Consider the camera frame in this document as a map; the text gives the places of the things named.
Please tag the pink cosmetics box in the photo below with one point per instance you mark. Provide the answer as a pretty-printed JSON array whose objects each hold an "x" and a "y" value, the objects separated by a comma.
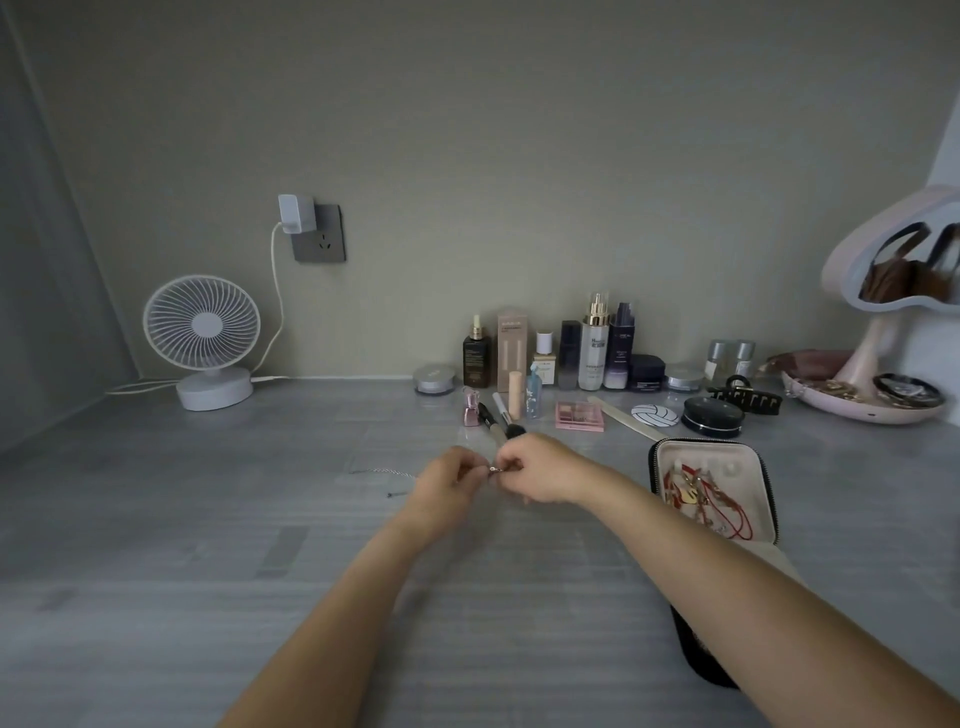
[{"x": 512, "y": 341}]

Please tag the grey wall socket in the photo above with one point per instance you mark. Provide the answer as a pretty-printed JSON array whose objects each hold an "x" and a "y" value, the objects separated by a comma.
[{"x": 324, "y": 241}]

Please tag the white desk fan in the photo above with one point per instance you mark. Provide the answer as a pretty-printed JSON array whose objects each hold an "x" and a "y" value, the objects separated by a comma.
[{"x": 201, "y": 330}]

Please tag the silver round powder jar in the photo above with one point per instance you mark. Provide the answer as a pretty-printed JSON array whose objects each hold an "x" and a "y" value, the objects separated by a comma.
[{"x": 435, "y": 379}]

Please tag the person's left forearm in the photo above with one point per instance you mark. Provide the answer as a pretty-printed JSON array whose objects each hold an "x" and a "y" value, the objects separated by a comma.
[{"x": 337, "y": 630}]

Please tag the peach concealer tube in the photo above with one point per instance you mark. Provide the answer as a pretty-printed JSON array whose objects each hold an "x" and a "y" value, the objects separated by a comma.
[{"x": 515, "y": 396}]

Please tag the person's right forearm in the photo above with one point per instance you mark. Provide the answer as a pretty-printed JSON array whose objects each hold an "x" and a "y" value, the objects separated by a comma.
[{"x": 750, "y": 592}]

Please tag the dark cream jar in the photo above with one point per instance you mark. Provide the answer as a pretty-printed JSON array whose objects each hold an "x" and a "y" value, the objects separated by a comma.
[{"x": 646, "y": 373}]

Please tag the white bottle with gold pump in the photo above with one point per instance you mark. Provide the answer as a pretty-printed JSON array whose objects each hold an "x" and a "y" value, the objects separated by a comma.
[{"x": 593, "y": 352}]

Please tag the beige nail file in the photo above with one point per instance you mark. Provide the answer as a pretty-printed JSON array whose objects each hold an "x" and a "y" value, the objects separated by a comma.
[{"x": 622, "y": 417}]

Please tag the dark purple pump bottle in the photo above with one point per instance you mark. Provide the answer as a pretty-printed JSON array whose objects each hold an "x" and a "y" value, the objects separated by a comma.
[{"x": 620, "y": 349}]

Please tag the round volleyball-print disc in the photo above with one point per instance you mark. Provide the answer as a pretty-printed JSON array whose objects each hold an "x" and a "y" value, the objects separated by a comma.
[{"x": 654, "y": 415}]

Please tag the black hair claw clip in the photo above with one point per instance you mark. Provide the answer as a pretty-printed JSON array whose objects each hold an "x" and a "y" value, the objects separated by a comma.
[{"x": 754, "y": 399}]

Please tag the black round compact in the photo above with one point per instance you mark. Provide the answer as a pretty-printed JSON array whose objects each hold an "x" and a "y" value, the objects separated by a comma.
[{"x": 712, "y": 416}]

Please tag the pink heart-shaped standing mirror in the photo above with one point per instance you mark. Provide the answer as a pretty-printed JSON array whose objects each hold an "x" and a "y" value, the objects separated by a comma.
[{"x": 862, "y": 360}]

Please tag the black zip jewelry box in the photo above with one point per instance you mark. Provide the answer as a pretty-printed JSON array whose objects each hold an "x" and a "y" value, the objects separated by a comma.
[{"x": 750, "y": 469}]

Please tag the dark blue slim bottle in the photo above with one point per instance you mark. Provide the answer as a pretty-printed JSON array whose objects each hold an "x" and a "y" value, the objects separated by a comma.
[{"x": 569, "y": 356}]

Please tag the pink eyeshadow palette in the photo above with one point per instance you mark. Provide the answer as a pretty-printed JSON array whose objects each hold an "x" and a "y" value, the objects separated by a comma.
[{"x": 580, "y": 416}]

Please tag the person's left fingers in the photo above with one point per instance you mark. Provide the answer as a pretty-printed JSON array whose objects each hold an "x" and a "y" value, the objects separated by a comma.
[{"x": 472, "y": 466}]

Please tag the pink nail polish bottle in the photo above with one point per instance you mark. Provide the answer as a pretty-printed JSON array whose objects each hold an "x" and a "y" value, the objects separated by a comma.
[{"x": 472, "y": 411}]

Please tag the silver-lidded round jar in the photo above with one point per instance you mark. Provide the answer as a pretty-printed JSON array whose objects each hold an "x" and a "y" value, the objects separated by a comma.
[{"x": 685, "y": 379}]

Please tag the small clear blue bottle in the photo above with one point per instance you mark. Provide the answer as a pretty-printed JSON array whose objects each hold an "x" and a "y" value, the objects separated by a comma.
[{"x": 533, "y": 396}]

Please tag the dark brown serum bottle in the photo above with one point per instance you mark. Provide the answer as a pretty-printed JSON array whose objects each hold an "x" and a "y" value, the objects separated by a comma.
[{"x": 475, "y": 360}]

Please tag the person's right fingers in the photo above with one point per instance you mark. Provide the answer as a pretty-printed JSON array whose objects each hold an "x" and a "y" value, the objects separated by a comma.
[{"x": 514, "y": 465}]

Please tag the black round dish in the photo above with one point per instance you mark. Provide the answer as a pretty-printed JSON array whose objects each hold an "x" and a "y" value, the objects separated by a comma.
[{"x": 909, "y": 390}]

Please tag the person's right hand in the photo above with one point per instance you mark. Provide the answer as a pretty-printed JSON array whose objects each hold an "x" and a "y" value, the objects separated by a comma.
[{"x": 551, "y": 469}]

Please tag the gold jewelry pieces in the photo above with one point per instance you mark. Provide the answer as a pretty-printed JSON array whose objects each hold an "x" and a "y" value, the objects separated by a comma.
[{"x": 832, "y": 390}]

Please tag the white charger plug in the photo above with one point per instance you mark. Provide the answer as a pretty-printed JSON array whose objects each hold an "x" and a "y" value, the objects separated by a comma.
[{"x": 295, "y": 214}]

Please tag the person's left hand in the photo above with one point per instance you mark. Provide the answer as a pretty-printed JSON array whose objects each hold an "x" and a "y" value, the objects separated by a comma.
[{"x": 439, "y": 491}]

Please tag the small clear silver-capped bottle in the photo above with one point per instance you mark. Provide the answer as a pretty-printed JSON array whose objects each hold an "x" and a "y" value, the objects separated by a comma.
[
  {"x": 717, "y": 361},
  {"x": 743, "y": 360}
]

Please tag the white-capped foundation bottle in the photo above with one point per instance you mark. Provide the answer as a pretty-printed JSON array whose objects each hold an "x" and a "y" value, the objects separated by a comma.
[{"x": 545, "y": 364}]

